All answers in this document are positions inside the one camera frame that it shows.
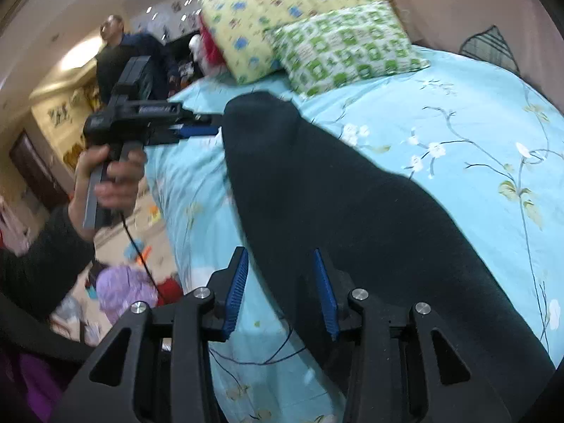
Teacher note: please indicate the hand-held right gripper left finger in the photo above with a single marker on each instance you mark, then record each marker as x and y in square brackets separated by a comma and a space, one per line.
[235, 293]

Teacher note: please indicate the dark pants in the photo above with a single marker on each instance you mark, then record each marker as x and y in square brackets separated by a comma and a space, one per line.
[352, 211]

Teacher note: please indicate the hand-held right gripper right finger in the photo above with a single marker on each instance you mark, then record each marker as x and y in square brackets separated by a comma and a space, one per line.
[326, 297]

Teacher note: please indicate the person's left hand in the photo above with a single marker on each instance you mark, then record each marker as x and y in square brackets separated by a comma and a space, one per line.
[119, 194]

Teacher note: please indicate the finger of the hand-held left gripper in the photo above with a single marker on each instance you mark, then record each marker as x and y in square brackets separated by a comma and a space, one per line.
[202, 117]
[198, 131]

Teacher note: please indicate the green checked pillow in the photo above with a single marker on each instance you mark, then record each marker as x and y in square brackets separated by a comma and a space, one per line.
[343, 48]

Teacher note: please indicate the pink quilt with checked hearts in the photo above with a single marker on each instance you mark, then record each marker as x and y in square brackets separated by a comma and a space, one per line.
[462, 4]

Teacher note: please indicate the purple cloth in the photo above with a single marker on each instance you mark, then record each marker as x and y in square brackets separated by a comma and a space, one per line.
[125, 288]

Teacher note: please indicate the brown door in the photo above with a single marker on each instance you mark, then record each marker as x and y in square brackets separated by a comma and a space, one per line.
[35, 172]

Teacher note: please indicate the person's left forearm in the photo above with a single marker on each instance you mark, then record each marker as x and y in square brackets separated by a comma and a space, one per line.
[39, 264]

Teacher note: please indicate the red cloth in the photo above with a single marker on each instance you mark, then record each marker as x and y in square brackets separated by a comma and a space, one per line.
[212, 53]

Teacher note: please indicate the yellow printed pillow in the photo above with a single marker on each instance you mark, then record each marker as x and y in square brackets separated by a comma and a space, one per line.
[264, 17]

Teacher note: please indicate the blue floral bed sheet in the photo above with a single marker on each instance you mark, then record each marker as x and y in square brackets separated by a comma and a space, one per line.
[462, 110]

